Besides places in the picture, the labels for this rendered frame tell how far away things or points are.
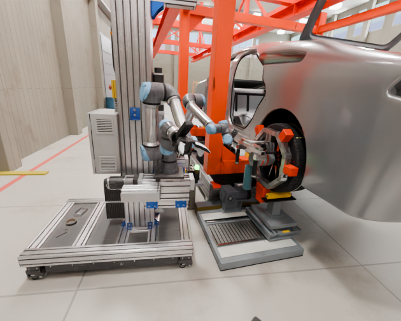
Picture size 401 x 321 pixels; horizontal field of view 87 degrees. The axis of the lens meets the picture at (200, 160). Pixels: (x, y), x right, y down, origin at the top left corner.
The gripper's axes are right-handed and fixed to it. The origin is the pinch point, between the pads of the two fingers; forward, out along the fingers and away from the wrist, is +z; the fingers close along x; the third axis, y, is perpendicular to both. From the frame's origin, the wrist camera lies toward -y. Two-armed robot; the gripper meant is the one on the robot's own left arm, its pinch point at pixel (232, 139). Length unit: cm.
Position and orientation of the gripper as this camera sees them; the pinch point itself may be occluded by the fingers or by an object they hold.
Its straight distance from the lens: 199.8
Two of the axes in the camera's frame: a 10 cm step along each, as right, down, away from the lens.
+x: 8.2, 5.5, -1.6
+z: 2.1, -0.4, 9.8
